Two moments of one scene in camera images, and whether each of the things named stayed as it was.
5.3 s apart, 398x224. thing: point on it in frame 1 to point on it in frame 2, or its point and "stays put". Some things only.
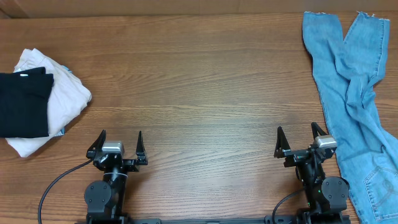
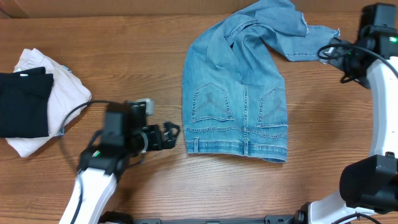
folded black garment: (24, 99) stays put
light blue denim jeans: (367, 149) to (234, 93)
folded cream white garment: (68, 98) stays put
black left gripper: (90, 153) to (156, 142)
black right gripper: (296, 155) to (336, 51)
